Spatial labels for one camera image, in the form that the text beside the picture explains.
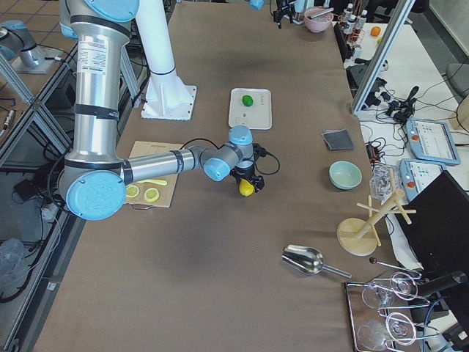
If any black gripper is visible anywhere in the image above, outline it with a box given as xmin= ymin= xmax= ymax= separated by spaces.
xmin=230 ymin=143 xmax=265 ymax=193
xmin=273 ymin=0 xmax=295 ymax=29

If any yellow lemon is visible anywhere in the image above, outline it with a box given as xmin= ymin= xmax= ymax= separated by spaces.
xmin=238 ymin=179 xmax=255 ymax=197

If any green lime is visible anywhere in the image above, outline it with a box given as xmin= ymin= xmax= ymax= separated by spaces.
xmin=241 ymin=95 xmax=254 ymax=107

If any cream rabbit tray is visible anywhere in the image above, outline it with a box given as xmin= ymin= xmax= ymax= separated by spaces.
xmin=228 ymin=88 xmax=273 ymax=130

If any black glass rack tray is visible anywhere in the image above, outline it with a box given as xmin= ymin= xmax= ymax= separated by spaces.
xmin=344 ymin=282 xmax=453 ymax=351

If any pink bowl with ice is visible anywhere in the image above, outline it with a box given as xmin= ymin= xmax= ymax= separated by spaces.
xmin=304 ymin=7 xmax=334 ymax=33

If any mint green bowl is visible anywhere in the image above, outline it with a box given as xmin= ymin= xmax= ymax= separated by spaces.
xmin=328 ymin=161 xmax=362 ymax=190

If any metal scoop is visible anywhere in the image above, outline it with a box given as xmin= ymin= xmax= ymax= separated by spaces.
xmin=281 ymin=244 xmax=352 ymax=279

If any grey folded cloth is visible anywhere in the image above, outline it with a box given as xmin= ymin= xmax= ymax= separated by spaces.
xmin=322 ymin=129 xmax=355 ymax=151

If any orange fruit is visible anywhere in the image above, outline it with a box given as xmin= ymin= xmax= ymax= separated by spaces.
xmin=370 ymin=26 xmax=381 ymax=37

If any yellow plastic knife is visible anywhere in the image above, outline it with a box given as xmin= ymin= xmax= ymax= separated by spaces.
xmin=137 ymin=179 xmax=168 ymax=186

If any lemon slice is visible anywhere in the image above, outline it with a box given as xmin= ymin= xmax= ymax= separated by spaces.
xmin=144 ymin=187 xmax=160 ymax=202
xmin=126 ymin=184 xmax=140 ymax=198

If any wooden mug tree stand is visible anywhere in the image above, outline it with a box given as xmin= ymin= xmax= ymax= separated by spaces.
xmin=336 ymin=170 xmax=416 ymax=256

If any wooden cutting board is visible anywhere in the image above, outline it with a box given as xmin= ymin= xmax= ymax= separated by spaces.
xmin=125 ymin=141 xmax=182 ymax=210

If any teach pendant tablet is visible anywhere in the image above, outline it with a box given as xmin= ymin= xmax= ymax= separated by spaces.
xmin=399 ymin=158 xmax=446 ymax=201
xmin=405 ymin=117 xmax=461 ymax=166

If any wine glass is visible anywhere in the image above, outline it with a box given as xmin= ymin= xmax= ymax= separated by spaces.
xmin=356 ymin=312 xmax=417 ymax=351
xmin=362 ymin=271 xmax=418 ymax=309

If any black monitor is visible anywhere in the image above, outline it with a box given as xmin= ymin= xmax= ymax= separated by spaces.
xmin=399 ymin=171 xmax=468 ymax=273

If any aluminium frame post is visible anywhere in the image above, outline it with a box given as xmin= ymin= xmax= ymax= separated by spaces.
xmin=350 ymin=0 xmax=415 ymax=117

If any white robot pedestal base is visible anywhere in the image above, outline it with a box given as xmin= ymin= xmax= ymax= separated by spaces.
xmin=136 ymin=0 xmax=196 ymax=121

